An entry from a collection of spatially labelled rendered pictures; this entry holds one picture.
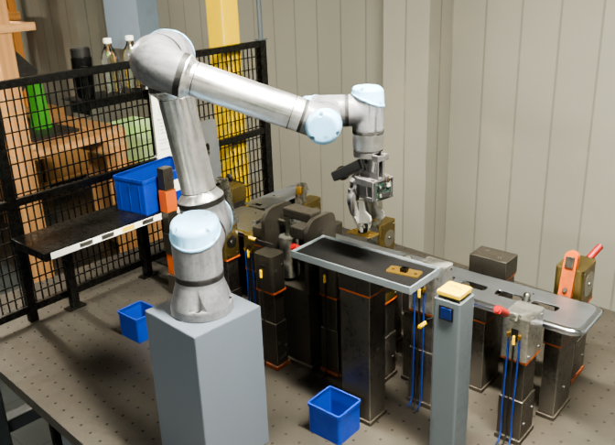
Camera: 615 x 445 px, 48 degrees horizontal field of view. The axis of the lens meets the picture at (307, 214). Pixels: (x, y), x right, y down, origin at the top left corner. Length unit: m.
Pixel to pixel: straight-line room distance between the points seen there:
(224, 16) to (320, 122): 1.64
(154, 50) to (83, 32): 5.10
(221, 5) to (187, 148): 1.45
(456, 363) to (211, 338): 0.57
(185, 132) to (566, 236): 2.55
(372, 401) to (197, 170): 0.77
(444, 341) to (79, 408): 1.07
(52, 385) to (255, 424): 0.72
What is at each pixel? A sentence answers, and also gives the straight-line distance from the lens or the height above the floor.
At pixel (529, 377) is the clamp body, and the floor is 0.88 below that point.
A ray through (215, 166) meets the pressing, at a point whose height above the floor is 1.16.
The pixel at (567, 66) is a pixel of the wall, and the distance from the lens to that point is 3.61.
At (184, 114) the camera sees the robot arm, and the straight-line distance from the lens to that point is 1.65.
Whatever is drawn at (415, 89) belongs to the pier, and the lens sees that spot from 3.82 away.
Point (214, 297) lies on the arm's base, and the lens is 1.63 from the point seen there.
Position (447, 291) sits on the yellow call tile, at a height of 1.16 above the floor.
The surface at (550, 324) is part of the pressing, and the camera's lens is 1.85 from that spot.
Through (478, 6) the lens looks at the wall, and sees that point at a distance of 3.81.
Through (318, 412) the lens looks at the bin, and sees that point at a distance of 1.87.
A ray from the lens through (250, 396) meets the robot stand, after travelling 1.78.
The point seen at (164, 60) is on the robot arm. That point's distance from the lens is 1.50.
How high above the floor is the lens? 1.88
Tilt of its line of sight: 20 degrees down
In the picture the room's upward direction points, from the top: 2 degrees counter-clockwise
